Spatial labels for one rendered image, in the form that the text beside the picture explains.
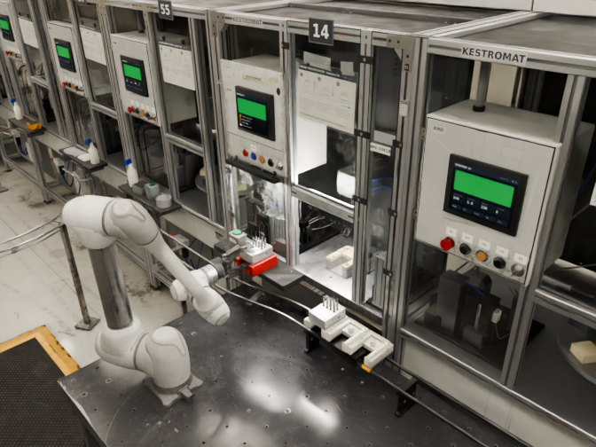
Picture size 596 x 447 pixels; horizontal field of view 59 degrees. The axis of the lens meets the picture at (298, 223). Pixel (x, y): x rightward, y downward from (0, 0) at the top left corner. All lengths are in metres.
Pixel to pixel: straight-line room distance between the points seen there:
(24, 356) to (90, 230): 1.99
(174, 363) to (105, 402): 0.34
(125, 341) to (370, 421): 1.00
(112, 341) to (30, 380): 1.46
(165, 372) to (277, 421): 0.47
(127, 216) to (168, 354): 0.60
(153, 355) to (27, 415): 1.40
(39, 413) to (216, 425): 1.48
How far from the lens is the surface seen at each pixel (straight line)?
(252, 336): 2.52
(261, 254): 2.49
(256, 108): 2.33
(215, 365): 2.40
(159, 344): 2.15
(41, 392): 3.54
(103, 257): 2.04
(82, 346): 3.78
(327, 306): 2.26
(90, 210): 1.93
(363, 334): 2.20
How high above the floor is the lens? 2.30
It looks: 28 degrees down
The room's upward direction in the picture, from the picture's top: 1 degrees counter-clockwise
